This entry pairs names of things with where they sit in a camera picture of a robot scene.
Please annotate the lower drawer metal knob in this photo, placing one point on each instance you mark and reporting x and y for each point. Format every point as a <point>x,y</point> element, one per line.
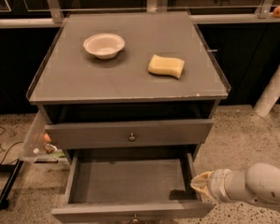
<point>134,220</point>

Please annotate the round metal drawer knob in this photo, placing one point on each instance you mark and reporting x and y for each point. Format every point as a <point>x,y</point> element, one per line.
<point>131,137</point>

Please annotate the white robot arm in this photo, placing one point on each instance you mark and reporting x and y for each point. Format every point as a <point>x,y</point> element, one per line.
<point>258,185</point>

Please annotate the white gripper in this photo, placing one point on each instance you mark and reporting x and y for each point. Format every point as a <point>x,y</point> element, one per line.
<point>216,184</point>

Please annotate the clear plastic bin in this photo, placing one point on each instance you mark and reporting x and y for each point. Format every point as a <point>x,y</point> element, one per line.
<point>37,148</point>

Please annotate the white paper bowl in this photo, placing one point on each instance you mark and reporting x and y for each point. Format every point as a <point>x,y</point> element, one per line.
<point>104,46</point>

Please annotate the yellow sponge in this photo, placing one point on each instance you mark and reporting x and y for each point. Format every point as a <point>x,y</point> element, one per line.
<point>166,66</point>

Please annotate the metal window frame rail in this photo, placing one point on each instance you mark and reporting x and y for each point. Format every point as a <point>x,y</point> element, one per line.
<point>54,13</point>

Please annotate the grey wooden drawer cabinet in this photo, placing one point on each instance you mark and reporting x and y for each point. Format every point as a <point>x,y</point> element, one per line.
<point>73,86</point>

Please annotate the white slanted pole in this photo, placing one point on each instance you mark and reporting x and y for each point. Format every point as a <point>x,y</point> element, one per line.
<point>270,95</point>

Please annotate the grey drawer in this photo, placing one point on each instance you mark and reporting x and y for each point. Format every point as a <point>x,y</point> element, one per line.
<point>109,189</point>
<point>115,134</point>

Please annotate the black metal floor bar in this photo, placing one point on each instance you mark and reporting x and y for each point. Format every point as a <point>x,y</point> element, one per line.
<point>13,170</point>

